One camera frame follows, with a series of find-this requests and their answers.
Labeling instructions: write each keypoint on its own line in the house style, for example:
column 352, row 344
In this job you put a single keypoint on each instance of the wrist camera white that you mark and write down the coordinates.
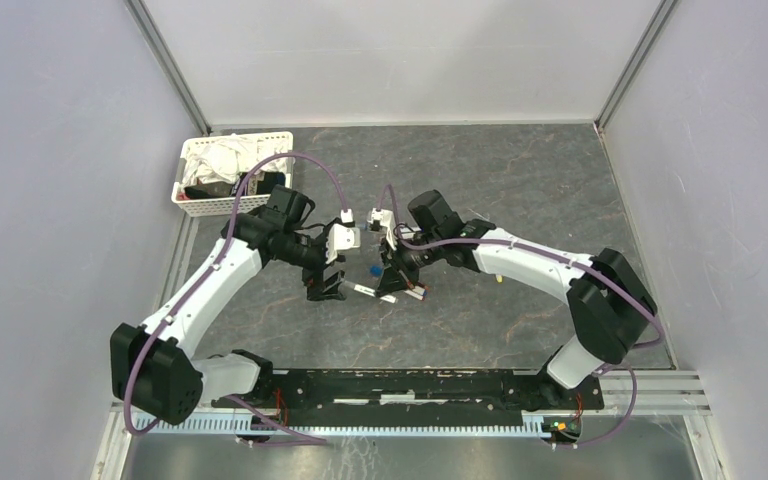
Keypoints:
column 383, row 222
column 339, row 239

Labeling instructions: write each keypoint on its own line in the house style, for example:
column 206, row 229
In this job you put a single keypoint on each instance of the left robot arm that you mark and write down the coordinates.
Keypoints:
column 153, row 367

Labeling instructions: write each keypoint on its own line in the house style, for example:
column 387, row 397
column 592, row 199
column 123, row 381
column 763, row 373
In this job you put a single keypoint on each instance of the black item in basket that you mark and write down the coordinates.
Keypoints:
column 261, row 184

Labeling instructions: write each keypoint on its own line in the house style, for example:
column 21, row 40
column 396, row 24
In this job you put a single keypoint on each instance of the white grey pen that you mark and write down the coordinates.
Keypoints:
column 370, row 292

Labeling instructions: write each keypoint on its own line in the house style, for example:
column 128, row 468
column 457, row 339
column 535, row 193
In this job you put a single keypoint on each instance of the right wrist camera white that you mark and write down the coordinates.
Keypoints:
column 383, row 222

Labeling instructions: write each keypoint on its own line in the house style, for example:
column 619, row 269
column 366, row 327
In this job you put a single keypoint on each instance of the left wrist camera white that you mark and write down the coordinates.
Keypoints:
column 339, row 239

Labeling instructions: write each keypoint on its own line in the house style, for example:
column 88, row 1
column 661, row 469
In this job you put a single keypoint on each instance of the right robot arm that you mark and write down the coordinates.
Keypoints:
column 612, row 311

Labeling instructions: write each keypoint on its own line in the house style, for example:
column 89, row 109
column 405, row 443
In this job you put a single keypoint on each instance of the right base electronics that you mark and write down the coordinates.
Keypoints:
column 562, row 431

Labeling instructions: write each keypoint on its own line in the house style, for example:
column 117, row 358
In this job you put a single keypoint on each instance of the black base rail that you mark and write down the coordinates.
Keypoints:
column 417, row 398

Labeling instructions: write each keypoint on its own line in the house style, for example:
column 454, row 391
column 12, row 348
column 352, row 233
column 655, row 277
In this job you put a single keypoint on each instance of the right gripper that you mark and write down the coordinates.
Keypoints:
column 392, row 280

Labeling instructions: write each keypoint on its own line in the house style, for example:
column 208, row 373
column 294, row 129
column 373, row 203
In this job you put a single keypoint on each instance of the red cap white pen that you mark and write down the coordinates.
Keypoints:
column 416, row 290

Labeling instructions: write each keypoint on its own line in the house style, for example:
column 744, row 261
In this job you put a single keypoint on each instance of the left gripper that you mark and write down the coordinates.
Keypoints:
column 313, row 279

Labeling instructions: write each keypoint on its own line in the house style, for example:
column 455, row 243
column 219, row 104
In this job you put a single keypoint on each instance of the grey slotted cable duct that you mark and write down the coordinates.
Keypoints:
column 239, row 424

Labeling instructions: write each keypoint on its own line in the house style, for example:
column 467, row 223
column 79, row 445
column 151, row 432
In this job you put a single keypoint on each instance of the white cloth in basket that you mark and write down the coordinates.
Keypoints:
column 224, row 158

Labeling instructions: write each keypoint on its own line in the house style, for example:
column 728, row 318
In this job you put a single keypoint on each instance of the white plastic basket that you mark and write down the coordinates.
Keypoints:
column 200, row 208

